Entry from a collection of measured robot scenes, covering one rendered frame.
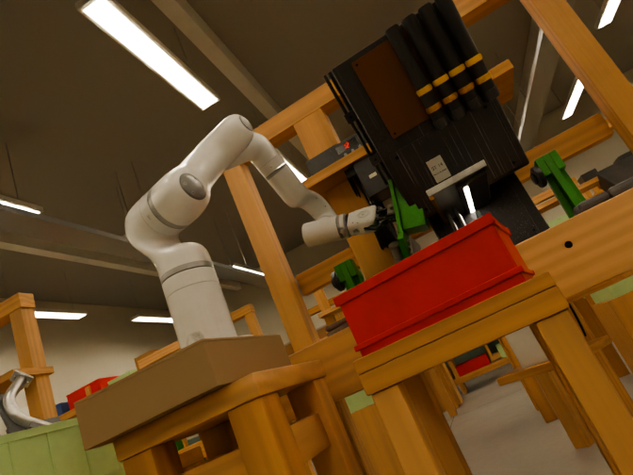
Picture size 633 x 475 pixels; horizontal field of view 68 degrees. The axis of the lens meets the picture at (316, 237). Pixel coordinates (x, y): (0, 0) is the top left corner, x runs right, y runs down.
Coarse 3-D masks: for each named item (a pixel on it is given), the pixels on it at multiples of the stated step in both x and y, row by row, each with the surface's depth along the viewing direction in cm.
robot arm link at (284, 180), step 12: (288, 168) 156; (276, 180) 155; (288, 180) 155; (288, 192) 156; (300, 192) 156; (312, 192) 162; (288, 204) 158; (300, 204) 158; (312, 204) 166; (324, 204) 167; (312, 216) 170
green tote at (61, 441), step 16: (16, 432) 100; (32, 432) 103; (48, 432) 106; (64, 432) 110; (0, 448) 97; (16, 448) 99; (32, 448) 102; (48, 448) 105; (64, 448) 108; (80, 448) 111; (96, 448) 115; (112, 448) 118; (0, 464) 95; (16, 464) 98; (32, 464) 100; (48, 464) 103; (64, 464) 106; (80, 464) 109; (96, 464) 113; (112, 464) 116
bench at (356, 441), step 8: (344, 400) 183; (344, 408) 179; (344, 416) 175; (344, 424) 174; (352, 424) 179; (352, 432) 175; (352, 440) 172; (360, 440) 177; (360, 448) 174; (360, 456) 170; (368, 456) 177; (360, 464) 170; (368, 464) 174; (368, 472) 170
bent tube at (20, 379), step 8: (16, 376) 140; (24, 376) 141; (32, 376) 142; (16, 384) 137; (24, 384) 142; (8, 392) 133; (16, 392) 135; (8, 400) 131; (8, 408) 130; (16, 408) 130; (8, 416) 129; (16, 416) 129; (24, 416) 130; (24, 424) 129
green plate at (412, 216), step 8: (392, 184) 143; (392, 192) 143; (392, 200) 142; (400, 200) 143; (400, 208) 142; (408, 208) 141; (416, 208) 140; (400, 216) 142; (408, 216) 141; (416, 216) 140; (424, 216) 139; (400, 224) 140; (408, 224) 141; (416, 224) 140; (424, 224) 139; (400, 232) 140; (408, 232) 145; (416, 232) 147
